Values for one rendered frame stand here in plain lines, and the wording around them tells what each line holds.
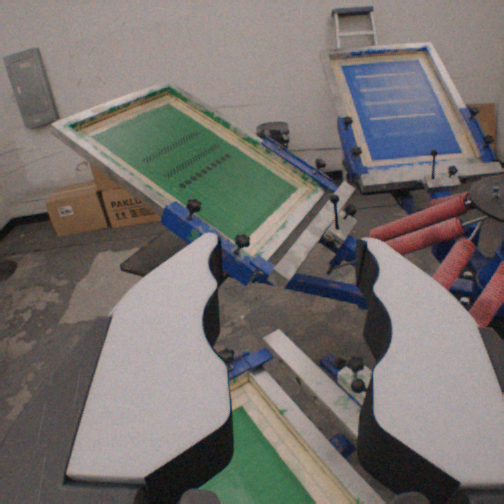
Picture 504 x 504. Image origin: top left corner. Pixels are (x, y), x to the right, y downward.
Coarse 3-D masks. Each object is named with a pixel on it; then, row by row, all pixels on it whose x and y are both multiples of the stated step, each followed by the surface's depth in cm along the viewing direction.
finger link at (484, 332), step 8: (480, 328) 8; (488, 328) 8; (488, 336) 8; (496, 336) 8; (488, 344) 8; (496, 344) 8; (488, 352) 8; (496, 352) 8; (496, 360) 7; (496, 368) 7; (496, 376) 7; (456, 496) 5; (464, 496) 5; (472, 496) 5; (480, 496) 5; (488, 496) 5; (496, 496) 5
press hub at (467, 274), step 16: (496, 176) 97; (480, 192) 90; (496, 192) 87; (480, 208) 84; (496, 208) 83; (496, 256) 95; (464, 272) 112; (480, 272) 101; (480, 288) 98; (464, 304) 101; (496, 320) 94
